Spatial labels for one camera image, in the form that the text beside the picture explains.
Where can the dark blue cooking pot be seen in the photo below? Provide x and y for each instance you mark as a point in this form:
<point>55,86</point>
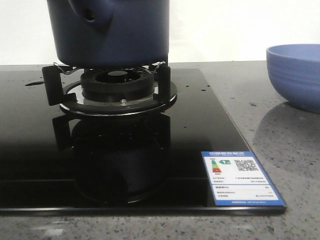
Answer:
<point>95,34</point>

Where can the blue ceramic bowl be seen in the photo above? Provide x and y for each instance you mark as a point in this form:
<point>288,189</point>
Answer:
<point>294,72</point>

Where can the black metal pot support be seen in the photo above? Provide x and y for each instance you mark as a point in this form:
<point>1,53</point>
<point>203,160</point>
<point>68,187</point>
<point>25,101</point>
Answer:
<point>71,100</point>

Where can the black round burner head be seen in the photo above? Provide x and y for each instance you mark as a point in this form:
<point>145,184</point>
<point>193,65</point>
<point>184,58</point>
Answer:
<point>113,85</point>

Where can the blue white energy label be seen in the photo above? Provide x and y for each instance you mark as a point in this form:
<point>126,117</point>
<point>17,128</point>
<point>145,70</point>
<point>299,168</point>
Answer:
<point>237,178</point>

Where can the black glass gas stove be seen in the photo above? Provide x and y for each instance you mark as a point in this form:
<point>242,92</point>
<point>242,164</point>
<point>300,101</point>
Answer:
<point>55,164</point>

